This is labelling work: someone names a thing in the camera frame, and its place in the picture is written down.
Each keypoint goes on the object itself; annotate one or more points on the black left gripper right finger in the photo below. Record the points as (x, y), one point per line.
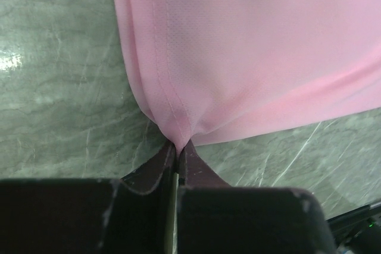
(214, 217)

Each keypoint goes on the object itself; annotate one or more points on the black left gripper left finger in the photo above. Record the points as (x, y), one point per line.
(132, 214)

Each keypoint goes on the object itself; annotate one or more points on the pink t-shirt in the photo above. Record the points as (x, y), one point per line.
(212, 71)

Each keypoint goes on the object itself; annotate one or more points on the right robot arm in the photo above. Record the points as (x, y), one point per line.
(357, 231)

